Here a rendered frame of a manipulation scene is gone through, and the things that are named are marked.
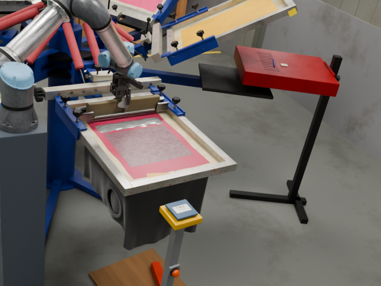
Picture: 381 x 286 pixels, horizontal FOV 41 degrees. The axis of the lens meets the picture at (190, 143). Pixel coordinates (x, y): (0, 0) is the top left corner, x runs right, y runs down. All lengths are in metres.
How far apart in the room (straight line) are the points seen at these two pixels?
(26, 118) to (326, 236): 2.46
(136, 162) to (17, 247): 0.62
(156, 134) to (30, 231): 0.77
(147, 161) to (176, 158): 0.15
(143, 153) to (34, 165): 0.55
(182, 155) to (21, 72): 0.88
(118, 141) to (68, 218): 1.13
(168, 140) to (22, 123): 0.82
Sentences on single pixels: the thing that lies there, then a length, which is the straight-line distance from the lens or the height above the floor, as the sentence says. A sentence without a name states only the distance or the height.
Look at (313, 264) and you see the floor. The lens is 3.52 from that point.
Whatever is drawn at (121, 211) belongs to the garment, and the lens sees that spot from 2.33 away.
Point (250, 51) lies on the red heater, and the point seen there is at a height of 1.11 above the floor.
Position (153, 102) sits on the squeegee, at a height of 1.02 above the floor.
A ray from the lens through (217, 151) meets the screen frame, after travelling 2.43.
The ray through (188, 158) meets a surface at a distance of 2.39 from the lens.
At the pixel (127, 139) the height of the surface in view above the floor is 0.96.
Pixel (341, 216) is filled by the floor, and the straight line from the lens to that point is 4.05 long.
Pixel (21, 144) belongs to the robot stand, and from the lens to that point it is 2.00.
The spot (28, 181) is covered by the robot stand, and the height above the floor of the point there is 0.98.
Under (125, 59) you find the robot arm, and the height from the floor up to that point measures 1.37.
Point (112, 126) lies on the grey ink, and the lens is 2.55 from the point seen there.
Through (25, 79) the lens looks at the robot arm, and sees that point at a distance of 1.92.
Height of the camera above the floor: 2.22
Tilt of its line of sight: 30 degrees down
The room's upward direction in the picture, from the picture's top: 11 degrees clockwise
